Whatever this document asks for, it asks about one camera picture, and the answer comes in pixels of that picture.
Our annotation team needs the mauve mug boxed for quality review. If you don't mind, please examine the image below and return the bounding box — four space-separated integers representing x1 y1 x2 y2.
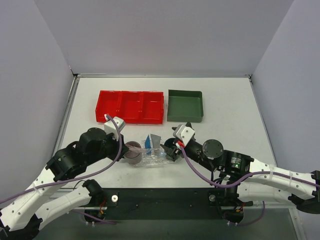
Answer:
124 141 142 165

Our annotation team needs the pink toothbrush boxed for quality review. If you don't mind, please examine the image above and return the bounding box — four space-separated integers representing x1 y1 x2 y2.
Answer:
125 144 149 154

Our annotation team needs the dark green mug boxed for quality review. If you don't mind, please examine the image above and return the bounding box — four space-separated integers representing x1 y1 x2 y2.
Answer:
162 137 181 162

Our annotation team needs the blue toothpaste tube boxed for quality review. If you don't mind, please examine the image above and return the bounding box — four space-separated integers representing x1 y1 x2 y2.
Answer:
144 134 153 155

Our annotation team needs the clear textured holder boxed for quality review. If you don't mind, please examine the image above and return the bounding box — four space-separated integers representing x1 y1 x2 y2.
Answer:
142 141 165 162

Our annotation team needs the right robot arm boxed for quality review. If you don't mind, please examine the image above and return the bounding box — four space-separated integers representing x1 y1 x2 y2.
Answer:
161 138 320 214

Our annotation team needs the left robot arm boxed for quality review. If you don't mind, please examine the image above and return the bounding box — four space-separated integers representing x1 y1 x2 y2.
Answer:
0 126 128 240

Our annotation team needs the clear textured oval tray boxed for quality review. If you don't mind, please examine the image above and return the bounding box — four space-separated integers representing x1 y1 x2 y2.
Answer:
133 139 175 167

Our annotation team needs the red compartment bin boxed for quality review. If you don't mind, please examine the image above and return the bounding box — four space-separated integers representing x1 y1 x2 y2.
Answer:
95 90 164 125

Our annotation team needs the green plastic bin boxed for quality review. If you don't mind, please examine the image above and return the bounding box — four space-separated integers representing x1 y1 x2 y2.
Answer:
166 89 204 123

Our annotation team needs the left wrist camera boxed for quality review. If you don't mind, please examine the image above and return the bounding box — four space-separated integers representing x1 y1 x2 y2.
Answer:
103 114 126 141

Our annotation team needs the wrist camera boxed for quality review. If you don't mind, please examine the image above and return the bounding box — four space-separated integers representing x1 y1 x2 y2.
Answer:
172 122 195 148
103 114 126 141

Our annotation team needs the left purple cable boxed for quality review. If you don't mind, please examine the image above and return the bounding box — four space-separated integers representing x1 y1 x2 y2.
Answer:
0 114 126 225

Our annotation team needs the purple cable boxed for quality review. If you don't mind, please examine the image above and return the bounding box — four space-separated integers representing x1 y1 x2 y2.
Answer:
181 147 320 227
0 114 126 225

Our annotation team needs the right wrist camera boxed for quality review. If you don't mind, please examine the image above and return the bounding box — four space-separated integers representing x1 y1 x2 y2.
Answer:
172 122 195 148

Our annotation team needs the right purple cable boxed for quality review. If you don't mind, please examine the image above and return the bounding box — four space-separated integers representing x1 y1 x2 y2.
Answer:
181 147 320 227

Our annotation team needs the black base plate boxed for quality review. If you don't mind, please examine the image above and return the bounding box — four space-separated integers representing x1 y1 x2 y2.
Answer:
80 187 253 222

